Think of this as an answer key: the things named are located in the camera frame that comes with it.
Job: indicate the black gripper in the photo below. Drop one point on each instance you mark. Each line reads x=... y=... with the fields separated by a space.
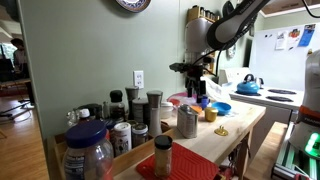
x=194 y=71

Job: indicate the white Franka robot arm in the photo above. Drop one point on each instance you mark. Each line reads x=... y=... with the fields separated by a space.
x=233 y=23

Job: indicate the dark blue plastic container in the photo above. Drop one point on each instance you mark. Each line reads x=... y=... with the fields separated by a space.
x=204 y=101

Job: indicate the clear container red lid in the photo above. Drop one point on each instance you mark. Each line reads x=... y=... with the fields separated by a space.
x=181 y=98

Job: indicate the orange lidded clear container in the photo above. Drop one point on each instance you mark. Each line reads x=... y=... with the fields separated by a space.
x=196 y=109

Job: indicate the clear container white lid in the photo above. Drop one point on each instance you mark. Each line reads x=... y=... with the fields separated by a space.
x=166 y=109

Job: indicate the large white cloth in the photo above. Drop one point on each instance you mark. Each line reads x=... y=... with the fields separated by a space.
x=213 y=90

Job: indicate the gold lidded jar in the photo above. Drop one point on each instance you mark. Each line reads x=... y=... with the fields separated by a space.
x=211 y=114

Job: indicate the blue plastic bowl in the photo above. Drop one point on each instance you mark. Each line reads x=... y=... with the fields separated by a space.
x=221 y=107

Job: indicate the silver pepper mill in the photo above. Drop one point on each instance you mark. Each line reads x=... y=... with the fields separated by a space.
x=154 y=111

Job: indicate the gold disc lid with knob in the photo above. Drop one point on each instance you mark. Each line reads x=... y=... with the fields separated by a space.
x=221 y=131

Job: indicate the black stove burner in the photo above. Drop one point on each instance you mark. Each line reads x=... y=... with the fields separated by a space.
x=248 y=94
x=279 y=98
x=282 y=91

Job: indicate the wooden kitchen cart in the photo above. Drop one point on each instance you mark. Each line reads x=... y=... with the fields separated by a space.
x=226 y=133

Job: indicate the dark cylindrical canister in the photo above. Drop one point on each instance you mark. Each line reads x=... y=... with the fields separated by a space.
x=140 y=110

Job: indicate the dark grey grinder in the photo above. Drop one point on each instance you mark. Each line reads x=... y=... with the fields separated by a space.
x=131 y=100

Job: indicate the white kitchen stove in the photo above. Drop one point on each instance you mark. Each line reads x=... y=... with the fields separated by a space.
x=266 y=95

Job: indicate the small jar silver lid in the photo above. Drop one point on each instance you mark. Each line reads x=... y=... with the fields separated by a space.
x=140 y=134

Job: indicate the wooden spice rack with jars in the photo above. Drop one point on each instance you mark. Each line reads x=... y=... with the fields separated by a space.
x=201 y=13

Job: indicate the spice bottle black cap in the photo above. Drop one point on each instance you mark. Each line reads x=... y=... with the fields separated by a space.
x=163 y=156

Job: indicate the red ribbed silicone mat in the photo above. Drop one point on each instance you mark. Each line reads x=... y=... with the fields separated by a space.
x=181 y=166

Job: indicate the glass jar black lid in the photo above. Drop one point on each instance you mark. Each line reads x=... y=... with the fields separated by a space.
x=116 y=105

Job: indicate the white printed canister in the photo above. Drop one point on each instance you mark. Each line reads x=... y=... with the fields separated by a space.
x=122 y=138

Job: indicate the white refrigerator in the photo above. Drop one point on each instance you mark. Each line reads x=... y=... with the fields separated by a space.
x=283 y=63

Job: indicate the wooden spice tray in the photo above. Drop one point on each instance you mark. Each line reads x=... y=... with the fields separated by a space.
x=133 y=156

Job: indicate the white paper on fridge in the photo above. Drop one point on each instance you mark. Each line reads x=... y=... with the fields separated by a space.
x=281 y=40

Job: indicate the orange printed fridge paper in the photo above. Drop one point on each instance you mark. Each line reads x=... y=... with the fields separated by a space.
x=293 y=36

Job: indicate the white capped bottle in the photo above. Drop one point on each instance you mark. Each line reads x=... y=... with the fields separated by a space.
x=84 y=115

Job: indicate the blue fridge paper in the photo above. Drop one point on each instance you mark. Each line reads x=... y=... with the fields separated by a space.
x=306 y=35

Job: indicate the large jar blue lid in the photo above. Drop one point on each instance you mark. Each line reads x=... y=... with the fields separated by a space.
x=88 y=151

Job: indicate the clear glass bottle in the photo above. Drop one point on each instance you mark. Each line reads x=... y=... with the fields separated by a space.
x=71 y=117

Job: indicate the person in background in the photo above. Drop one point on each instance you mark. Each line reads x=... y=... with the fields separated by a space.
x=20 y=56

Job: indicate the white wall outlet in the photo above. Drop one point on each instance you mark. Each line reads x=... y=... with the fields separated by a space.
x=138 y=79

